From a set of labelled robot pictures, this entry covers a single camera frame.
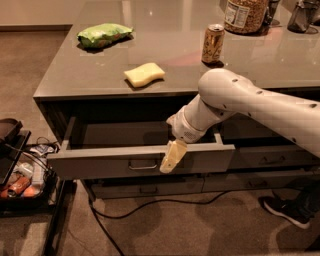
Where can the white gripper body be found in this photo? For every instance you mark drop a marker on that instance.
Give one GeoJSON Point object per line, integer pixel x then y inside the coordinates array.
{"type": "Point", "coordinates": [184, 127]}

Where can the orange object on cart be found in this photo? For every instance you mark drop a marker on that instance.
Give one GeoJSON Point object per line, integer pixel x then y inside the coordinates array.
{"type": "Point", "coordinates": [17, 188]}

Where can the grey drawer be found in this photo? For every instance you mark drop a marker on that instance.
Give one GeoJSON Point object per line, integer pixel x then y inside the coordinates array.
{"type": "Point", "coordinates": [243, 127]}
{"type": "Point", "coordinates": [272, 156]}
{"type": "Point", "coordinates": [132, 149]}
{"type": "Point", "coordinates": [148, 186]}
{"type": "Point", "coordinates": [258, 180]}

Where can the green chip bag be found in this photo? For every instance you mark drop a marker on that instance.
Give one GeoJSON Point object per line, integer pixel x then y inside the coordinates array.
{"type": "Point", "coordinates": [102, 35]}

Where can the yellow sponge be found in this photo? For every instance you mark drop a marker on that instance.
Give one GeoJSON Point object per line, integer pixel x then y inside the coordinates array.
{"type": "Point", "coordinates": [144, 74]}

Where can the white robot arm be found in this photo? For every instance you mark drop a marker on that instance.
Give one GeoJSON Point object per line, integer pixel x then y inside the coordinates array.
{"type": "Point", "coordinates": [223, 93]}

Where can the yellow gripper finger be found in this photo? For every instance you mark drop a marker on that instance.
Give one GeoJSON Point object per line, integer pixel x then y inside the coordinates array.
{"type": "Point", "coordinates": [175, 152]}

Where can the black cart with clutter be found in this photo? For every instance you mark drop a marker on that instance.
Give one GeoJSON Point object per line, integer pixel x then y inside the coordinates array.
{"type": "Point", "coordinates": [44, 198]}

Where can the dark glass pitcher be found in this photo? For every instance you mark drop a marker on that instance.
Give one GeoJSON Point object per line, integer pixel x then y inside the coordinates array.
{"type": "Point", "coordinates": [304, 17]}

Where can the dark stemmed glass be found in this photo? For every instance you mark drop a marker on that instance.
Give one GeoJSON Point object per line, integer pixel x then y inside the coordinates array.
{"type": "Point", "coordinates": [270, 11]}

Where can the grey drawer cabinet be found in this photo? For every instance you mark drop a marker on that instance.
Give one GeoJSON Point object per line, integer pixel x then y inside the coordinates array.
{"type": "Point", "coordinates": [91, 85]}

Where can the large nut jar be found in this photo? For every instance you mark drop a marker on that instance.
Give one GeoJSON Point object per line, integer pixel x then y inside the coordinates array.
{"type": "Point", "coordinates": [244, 16]}

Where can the gold drink can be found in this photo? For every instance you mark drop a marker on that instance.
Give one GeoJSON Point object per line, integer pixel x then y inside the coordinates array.
{"type": "Point", "coordinates": [213, 42]}

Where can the black sneaker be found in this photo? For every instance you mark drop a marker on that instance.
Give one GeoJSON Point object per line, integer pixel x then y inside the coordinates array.
{"type": "Point", "coordinates": [285, 209]}

